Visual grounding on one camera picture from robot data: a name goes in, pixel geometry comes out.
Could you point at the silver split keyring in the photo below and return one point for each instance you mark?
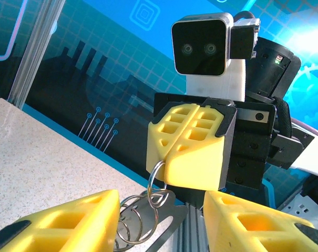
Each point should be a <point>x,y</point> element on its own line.
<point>150,178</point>

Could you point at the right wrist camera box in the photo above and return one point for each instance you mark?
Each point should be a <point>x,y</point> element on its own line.
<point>200,44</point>

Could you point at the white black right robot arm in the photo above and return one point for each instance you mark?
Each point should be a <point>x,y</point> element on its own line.
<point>313,157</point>

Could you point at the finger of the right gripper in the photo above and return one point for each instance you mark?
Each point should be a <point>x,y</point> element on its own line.
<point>156,147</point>
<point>198,162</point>

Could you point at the long aluminium frame rail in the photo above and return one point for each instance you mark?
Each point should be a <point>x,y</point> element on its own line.
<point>196,228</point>

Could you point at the silver key rings bunch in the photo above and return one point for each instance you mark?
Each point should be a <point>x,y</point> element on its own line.
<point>129,240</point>

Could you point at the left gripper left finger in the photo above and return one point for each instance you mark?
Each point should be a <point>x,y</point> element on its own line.
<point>69,225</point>

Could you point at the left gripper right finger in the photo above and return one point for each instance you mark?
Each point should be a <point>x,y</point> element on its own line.
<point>253,231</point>

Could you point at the aluminium frame post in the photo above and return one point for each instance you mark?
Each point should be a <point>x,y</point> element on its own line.
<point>35,52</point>

